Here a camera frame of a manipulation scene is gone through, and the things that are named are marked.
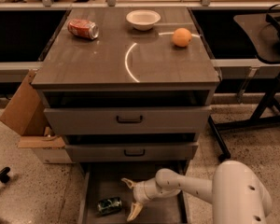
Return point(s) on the black drawer handle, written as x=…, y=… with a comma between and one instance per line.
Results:
x=122, y=120
x=134, y=153

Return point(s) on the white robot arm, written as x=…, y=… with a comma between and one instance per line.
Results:
x=236, y=194

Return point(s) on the bottom open grey drawer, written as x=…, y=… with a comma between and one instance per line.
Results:
x=103, y=181

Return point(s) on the white bowl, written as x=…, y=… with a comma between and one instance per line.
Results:
x=143, y=20

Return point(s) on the red soda can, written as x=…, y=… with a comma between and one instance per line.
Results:
x=83, y=28

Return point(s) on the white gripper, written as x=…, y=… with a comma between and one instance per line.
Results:
x=142, y=191

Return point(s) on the top grey drawer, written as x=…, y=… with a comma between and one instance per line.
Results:
x=72, y=121

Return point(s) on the grey drawer cabinet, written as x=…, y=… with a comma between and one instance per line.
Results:
x=124, y=67

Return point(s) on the orange fruit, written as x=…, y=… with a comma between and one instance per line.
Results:
x=181, y=37

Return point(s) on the brown cardboard box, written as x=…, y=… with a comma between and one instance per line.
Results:
x=25, y=116

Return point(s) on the black middle drawer handle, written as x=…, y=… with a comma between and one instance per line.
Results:
x=134, y=153

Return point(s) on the green soda can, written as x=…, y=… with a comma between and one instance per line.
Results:
x=109, y=206

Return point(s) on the black chair leg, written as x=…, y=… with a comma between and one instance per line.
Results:
x=4, y=178

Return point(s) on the black top drawer handle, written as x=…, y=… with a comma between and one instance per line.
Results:
x=122, y=120

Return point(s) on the middle grey drawer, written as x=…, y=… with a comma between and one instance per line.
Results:
x=114, y=152

